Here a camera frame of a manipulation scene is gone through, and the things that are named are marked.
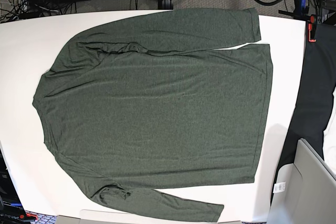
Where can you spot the dark green long-sleeve shirt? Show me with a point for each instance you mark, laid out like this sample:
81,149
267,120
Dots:
167,100

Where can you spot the orange black clamp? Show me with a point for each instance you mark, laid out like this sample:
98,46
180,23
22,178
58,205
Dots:
312,26

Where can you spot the grey plastic bin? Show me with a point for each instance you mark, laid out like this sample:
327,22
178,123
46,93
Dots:
304,191

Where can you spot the red black tool bottom-left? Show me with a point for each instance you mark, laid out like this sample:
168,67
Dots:
28,217

